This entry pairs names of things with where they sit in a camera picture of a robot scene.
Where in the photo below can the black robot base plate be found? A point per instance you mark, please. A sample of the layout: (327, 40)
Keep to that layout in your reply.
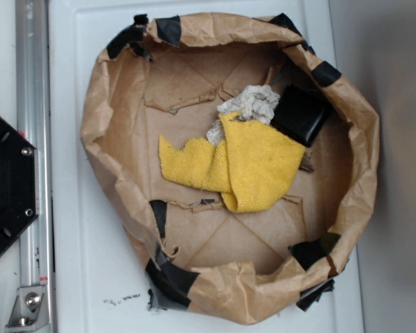
(18, 205)

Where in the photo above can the metal corner bracket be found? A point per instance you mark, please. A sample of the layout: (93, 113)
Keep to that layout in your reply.
(30, 312)

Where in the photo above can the aluminium extrusion rail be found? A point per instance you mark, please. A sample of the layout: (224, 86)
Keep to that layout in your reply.
(33, 119)

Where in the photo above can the black rectangular box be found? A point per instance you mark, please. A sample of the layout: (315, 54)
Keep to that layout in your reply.
(300, 115)

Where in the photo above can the crumpled white paper towel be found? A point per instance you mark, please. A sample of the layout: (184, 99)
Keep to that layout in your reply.
(246, 114)

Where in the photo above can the yellow cloth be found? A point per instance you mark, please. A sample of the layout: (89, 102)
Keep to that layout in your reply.
(252, 167)

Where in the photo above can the white plastic tray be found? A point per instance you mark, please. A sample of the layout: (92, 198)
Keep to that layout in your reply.
(101, 285)

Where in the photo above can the brown paper bag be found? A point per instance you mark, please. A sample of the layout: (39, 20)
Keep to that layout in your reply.
(166, 77)

